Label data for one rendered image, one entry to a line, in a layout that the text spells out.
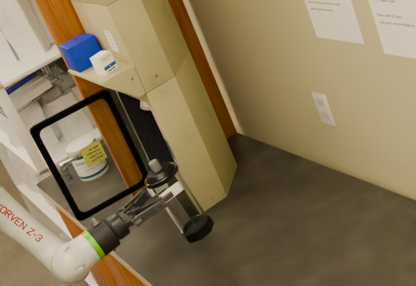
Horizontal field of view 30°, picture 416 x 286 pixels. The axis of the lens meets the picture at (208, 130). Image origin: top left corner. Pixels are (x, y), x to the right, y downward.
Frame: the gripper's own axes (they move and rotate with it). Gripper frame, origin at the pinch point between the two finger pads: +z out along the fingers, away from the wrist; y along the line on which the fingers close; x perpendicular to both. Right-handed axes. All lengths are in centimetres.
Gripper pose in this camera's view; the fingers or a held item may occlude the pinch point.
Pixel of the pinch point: (167, 187)
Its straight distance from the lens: 223.3
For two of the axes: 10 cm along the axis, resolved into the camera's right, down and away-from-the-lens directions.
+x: 4.9, 8.0, 3.4
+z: 7.6, -5.8, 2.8
